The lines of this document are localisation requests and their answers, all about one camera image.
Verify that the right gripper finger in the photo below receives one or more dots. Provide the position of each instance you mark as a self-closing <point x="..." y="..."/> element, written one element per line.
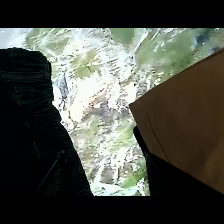
<point x="163" y="180"/>

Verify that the black pants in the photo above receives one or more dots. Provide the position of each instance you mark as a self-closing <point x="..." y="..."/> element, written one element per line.
<point x="30" y="133"/>

